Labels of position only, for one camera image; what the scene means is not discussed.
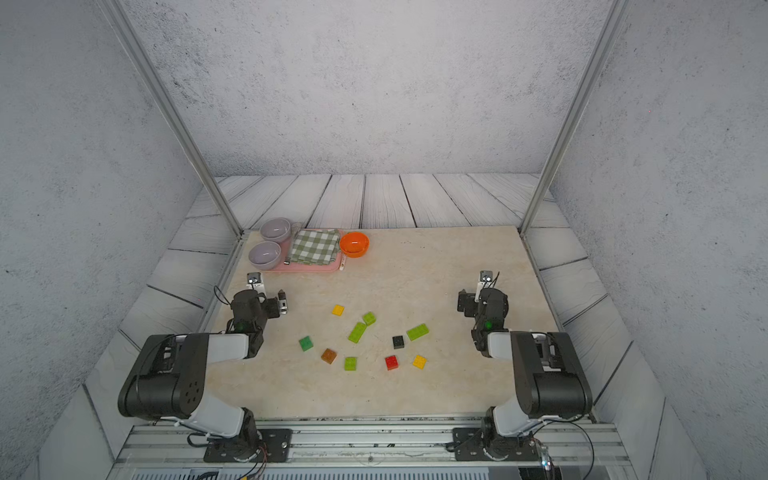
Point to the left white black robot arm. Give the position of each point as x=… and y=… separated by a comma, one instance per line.
x=168, y=383

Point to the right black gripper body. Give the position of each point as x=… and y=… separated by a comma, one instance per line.
x=466, y=301

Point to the aluminium frame post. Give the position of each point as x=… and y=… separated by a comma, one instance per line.
x=580, y=100
x=132, y=45

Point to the left aluminium frame post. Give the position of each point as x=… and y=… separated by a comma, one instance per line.
x=132, y=45

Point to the long lime lego brick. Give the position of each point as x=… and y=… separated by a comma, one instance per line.
x=357, y=332

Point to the long lime lego plate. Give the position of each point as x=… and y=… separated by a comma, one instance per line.
x=417, y=332

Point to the right aluminium frame post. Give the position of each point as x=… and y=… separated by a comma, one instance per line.
x=580, y=100

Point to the red lego brick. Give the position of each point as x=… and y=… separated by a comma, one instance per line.
x=391, y=362

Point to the small lime lego brick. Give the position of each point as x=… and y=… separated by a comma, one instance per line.
x=369, y=318

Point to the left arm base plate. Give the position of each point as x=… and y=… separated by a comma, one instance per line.
x=251, y=446

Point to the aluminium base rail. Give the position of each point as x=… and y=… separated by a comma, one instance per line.
x=593, y=451

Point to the orange bowl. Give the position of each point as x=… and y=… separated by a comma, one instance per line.
x=354, y=244

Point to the green checkered cloth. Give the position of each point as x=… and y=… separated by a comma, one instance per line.
x=315, y=247

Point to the rear lavender bowl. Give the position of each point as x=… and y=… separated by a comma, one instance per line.
x=276, y=230

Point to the lavender bowl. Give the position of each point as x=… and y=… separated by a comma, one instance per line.
x=276, y=230
x=266, y=255

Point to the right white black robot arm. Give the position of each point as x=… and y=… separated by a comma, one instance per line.
x=549, y=381

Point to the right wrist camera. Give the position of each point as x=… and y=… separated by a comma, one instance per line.
x=485, y=280

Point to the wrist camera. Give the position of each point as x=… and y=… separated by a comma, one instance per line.
x=255, y=282
x=485, y=280

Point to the dark green lego brick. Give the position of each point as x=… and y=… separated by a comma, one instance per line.
x=306, y=343

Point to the front lavender bowl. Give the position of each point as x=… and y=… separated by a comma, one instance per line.
x=266, y=255

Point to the pink tray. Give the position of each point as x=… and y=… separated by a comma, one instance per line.
x=287, y=267

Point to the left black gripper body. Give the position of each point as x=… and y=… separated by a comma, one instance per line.
x=274, y=303

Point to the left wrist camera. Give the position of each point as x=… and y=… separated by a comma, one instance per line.
x=255, y=282

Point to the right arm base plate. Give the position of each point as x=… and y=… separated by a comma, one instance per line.
x=472, y=445

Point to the brown lego brick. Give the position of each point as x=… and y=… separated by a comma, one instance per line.
x=329, y=356

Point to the yellow square lego brick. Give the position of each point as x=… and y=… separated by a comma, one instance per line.
x=419, y=362

